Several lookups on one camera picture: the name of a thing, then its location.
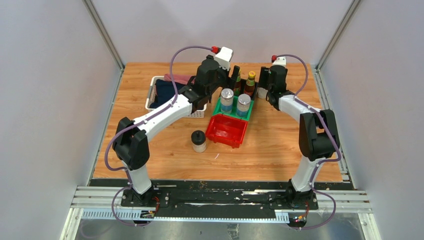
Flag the black cap shaker back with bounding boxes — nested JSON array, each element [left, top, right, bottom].
[[257, 87, 268, 99]]

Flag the black cap shaker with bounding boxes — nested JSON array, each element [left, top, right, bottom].
[[191, 130, 207, 153], [257, 87, 268, 99]]

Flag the yellow cap sauce bottle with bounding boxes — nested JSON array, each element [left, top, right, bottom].
[[243, 71, 256, 97], [233, 71, 241, 97]]

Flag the silver lid jar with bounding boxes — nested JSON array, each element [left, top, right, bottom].
[[236, 93, 251, 117], [220, 88, 234, 114]]

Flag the silver lid jar back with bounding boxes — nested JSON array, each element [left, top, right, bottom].
[[236, 93, 251, 117]]

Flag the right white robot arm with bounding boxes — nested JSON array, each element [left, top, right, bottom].
[[258, 65, 340, 209]]

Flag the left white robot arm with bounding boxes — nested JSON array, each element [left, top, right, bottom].
[[111, 53, 237, 207]]

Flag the black plastic bin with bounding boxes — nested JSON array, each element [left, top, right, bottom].
[[219, 76, 259, 101]]

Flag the pink cloth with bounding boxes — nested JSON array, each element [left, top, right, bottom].
[[163, 73, 192, 85]]

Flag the green plastic bin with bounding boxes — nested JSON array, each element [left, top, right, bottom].
[[212, 96, 255, 122]]

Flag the dark blue cloth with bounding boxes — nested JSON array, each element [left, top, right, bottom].
[[149, 79, 175, 109]]

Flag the red plastic bin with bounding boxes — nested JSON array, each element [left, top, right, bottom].
[[205, 114, 248, 149]]

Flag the black cap shaker front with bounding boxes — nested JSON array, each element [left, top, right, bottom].
[[191, 130, 207, 153]]

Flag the white plastic basket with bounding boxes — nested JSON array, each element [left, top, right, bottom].
[[145, 76, 210, 119]]

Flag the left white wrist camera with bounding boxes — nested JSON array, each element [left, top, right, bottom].
[[211, 46, 234, 71]]

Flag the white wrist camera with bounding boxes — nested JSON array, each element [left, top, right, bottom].
[[271, 55, 287, 67], [211, 46, 234, 71]]

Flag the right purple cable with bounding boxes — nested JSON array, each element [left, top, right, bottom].
[[274, 54, 342, 231]]

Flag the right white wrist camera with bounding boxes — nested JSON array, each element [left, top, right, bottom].
[[271, 55, 287, 67]]

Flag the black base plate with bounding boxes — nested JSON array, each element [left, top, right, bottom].
[[89, 178, 355, 222]]

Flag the aluminium rail frame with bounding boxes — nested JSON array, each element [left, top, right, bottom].
[[59, 0, 382, 240]]

